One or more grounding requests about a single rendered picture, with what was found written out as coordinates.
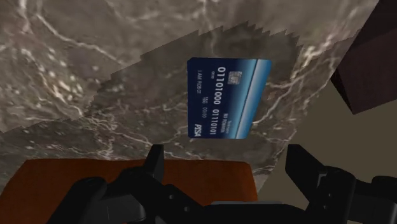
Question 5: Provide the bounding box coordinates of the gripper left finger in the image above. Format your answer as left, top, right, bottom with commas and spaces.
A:
46, 144, 205, 224

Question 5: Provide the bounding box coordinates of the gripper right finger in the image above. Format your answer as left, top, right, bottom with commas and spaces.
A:
284, 144, 397, 224

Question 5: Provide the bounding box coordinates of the orange flat board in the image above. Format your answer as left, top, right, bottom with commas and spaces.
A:
0, 158, 258, 224

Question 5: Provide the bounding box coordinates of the blue bank card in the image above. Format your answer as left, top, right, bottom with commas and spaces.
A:
186, 57, 273, 140

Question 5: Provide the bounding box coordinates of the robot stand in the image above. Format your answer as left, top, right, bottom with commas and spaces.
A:
330, 0, 397, 115

